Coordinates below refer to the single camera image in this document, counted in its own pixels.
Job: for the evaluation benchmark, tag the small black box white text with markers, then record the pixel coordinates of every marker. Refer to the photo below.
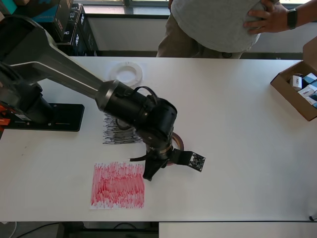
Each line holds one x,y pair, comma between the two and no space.
75,12

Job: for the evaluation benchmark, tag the dark grey Piper robot arm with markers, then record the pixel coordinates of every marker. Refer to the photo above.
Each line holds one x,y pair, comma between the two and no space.
62,69

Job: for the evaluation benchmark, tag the black box with teal script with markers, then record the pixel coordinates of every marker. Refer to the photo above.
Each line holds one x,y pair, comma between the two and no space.
44,10

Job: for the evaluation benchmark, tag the black tape roll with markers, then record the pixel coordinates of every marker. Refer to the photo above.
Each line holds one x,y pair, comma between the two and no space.
118,124

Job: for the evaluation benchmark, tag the red tape roll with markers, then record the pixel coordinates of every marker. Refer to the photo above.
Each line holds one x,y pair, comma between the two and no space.
180,141

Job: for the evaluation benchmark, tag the red scribbled paper sheet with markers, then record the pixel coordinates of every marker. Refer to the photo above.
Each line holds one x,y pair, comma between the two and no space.
119,186

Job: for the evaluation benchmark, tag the black wrist watch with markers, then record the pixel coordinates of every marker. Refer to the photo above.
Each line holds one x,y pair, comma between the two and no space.
292,17

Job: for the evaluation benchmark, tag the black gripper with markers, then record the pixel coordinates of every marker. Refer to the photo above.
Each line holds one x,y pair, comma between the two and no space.
158,157

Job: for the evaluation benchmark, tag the white side table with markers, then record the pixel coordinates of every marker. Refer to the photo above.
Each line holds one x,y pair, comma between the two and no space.
235,230

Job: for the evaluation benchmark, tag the white tape roll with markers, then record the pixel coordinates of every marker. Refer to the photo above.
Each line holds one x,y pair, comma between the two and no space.
138,72

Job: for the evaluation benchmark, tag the black table frame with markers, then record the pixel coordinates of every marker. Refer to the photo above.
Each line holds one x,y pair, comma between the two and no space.
74,230

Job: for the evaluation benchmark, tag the open cardboard box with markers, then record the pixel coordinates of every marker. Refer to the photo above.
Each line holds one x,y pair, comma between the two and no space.
284,86

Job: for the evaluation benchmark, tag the person in grey shirt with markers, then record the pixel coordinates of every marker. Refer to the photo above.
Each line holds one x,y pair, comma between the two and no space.
213,24

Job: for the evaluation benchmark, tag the white and blue small carton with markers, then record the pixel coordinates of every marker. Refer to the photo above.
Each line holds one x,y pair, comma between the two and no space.
307,91
312,101

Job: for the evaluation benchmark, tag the black scribbled paper sheet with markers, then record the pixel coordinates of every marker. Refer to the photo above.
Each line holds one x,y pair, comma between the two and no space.
116,138

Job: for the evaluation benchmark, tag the black AOC box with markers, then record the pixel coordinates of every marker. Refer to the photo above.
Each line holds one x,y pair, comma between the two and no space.
85,37
67,37

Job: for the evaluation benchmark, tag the person left hand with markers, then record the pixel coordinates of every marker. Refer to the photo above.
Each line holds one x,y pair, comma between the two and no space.
267,21

